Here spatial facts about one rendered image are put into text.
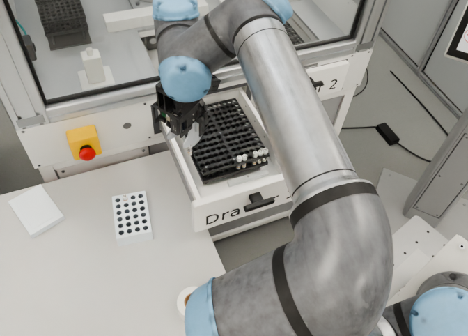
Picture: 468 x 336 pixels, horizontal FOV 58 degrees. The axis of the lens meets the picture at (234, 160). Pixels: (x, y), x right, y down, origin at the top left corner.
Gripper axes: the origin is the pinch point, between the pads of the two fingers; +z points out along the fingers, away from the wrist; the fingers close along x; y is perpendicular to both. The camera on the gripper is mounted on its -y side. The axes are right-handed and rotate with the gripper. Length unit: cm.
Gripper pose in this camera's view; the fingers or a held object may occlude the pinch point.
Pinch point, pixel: (191, 138)
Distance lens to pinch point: 96.5
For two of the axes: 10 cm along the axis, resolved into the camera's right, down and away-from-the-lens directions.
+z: -0.4, 6.4, 7.7
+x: 8.3, 4.5, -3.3
